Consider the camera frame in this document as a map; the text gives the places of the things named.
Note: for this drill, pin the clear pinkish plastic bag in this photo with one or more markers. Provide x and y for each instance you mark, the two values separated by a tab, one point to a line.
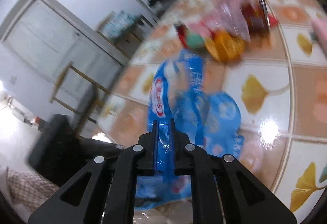
226	15

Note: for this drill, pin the wooden frame chair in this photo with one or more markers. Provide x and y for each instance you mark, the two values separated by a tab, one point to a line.
89	89

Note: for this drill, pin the floral tile-pattern tablecloth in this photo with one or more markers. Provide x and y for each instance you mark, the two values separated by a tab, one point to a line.
279	87

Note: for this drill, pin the blue plastic snack bag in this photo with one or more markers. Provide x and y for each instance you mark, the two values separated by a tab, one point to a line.
211	121

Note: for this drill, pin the red flat snack packet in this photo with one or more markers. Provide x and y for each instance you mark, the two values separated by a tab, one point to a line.
273	22

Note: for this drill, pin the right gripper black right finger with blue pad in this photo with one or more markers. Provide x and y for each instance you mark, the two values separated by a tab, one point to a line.
223	190

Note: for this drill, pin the orange snack wrapper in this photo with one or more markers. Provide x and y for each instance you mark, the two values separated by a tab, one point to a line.
224	47

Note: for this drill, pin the chair with patterned cushion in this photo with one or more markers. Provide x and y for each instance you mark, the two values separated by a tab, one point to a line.
116	27

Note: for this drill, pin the black trash bin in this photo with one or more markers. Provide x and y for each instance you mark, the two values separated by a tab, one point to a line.
59	154

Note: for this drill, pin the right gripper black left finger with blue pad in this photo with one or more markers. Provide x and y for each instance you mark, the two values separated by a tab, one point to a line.
103	191

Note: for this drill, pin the white panel door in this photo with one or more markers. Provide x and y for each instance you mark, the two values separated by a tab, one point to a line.
47	37

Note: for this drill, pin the red cylindrical snack can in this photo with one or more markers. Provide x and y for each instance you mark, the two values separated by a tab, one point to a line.
256	16

